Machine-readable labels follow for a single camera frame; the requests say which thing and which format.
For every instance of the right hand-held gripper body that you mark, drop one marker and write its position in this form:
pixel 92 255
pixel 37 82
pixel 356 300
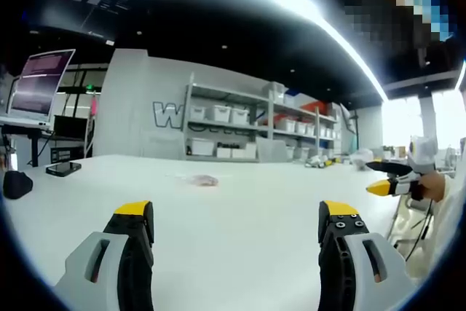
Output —
pixel 422 150

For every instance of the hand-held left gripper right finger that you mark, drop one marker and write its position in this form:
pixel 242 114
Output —
pixel 371 252

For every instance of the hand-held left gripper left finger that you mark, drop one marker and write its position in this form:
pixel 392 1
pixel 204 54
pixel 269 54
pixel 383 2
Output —
pixel 92 252

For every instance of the clear resealable bag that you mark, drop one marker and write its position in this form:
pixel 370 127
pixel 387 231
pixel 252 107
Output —
pixel 204 180

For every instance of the crumpled clear plastic bag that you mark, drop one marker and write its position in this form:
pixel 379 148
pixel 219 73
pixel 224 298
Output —
pixel 362 160

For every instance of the person's right hand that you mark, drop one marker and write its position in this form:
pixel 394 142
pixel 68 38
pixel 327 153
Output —
pixel 433 185

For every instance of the pile of yellow black tools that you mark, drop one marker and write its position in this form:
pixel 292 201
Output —
pixel 322 162

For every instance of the black smartphone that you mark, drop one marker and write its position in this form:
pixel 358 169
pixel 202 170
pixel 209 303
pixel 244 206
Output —
pixel 63 168

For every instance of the black cloth pouch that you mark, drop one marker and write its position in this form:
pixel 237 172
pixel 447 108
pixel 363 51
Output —
pixel 16 184

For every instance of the black standing desk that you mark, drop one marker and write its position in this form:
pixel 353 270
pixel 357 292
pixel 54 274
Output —
pixel 34 143

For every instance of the black equipment box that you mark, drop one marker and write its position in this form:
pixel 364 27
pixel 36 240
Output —
pixel 71 127

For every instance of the grey metal shelf unit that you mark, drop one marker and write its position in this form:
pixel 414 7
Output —
pixel 269 107

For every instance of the green exit sign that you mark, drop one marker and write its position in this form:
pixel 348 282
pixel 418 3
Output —
pixel 89 87

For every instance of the row of white storage bins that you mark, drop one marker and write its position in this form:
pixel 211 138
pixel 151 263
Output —
pixel 222 112

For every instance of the computer monitor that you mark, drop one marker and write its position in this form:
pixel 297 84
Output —
pixel 36 85

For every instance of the long ceiling light strip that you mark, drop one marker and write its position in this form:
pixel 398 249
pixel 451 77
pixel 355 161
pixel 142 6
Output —
pixel 291 1

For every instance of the dark hanging wall poster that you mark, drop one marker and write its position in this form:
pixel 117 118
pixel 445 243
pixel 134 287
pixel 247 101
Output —
pixel 91 1

